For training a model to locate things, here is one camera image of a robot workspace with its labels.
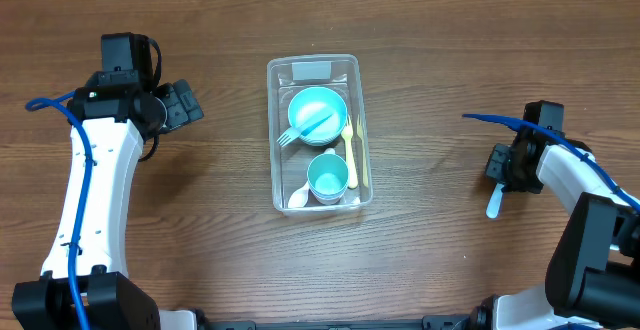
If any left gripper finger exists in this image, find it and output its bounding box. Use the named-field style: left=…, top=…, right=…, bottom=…
left=156, top=83, right=189, bottom=131
left=174, top=79, right=204, bottom=123

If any white fork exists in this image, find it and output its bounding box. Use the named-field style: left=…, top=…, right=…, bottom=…
left=486, top=183, right=504, bottom=219
left=277, top=111, right=332, bottom=147

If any light blue bowl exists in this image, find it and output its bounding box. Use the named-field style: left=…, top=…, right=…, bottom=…
left=288, top=86, right=348, bottom=146

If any white plastic spoon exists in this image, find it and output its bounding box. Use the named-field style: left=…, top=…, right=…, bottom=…
left=287, top=164, right=342, bottom=208

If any green plastic cup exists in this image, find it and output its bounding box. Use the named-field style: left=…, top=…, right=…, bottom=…
left=307, top=153, right=349, bottom=205

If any yellow plastic fork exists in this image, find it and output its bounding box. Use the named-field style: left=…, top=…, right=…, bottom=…
left=341, top=115, right=359, bottom=189

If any blue plastic cup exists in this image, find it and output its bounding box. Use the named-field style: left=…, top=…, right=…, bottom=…
left=314, top=193, right=344, bottom=205

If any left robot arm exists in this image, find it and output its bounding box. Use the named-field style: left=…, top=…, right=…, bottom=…
left=11, top=71, right=203, bottom=329

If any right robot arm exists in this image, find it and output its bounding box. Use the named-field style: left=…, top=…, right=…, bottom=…
left=465, top=130, right=639, bottom=329

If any clear plastic container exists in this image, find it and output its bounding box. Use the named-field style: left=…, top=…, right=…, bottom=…
left=267, top=54, right=373, bottom=216

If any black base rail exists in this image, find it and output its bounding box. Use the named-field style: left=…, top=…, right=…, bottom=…
left=194, top=309, right=470, bottom=330

